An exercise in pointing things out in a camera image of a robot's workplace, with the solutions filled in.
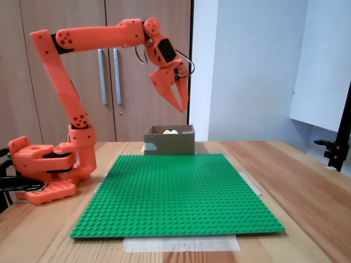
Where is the brown cardboard box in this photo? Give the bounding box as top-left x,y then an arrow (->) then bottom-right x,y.
143,124 -> 196,156

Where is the wooden cabinet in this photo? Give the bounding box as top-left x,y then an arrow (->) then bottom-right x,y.
0,0 -> 194,143

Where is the green studded baseplate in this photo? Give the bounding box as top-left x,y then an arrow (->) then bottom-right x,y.
69,153 -> 286,239

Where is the masking tape strip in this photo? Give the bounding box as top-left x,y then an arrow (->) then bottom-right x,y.
237,171 -> 263,197
122,235 -> 241,253
92,173 -> 108,194

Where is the white board panel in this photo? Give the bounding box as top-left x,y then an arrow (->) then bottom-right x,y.
290,0 -> 351,134

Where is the black clamp stand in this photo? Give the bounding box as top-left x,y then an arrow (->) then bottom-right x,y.
314,79 -> 351,173

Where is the black table clamp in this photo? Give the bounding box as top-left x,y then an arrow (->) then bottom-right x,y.
0,176 -> 49,192

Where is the gripper motor cable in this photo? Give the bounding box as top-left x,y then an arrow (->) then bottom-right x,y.
134,43 -> 196,78

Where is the metal cabinet handle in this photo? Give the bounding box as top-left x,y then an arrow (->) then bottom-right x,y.
113,48 -> 122,105
98,49 -> 107,105

